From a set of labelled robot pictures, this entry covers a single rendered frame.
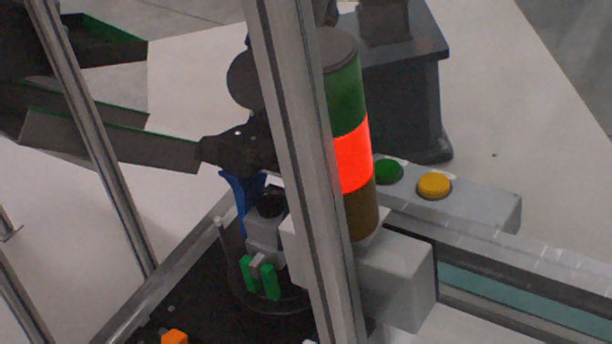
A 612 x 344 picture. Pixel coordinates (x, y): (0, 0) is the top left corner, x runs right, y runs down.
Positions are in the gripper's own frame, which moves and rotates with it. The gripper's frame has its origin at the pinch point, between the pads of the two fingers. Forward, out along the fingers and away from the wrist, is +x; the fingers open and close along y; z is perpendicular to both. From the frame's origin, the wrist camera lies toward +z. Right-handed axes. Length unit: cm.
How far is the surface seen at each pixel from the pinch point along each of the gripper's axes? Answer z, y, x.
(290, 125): 29.5, 18.5, -15.4
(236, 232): -9.7, -10.2, 6.8
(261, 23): 34.7, 18.7, -21.5
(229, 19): -198, -158, -9
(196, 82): -45, -48, -5
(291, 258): 17.5, 13.8, -2.6
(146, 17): -189, -193, -3
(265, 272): 1.0, 1.6, 6.0
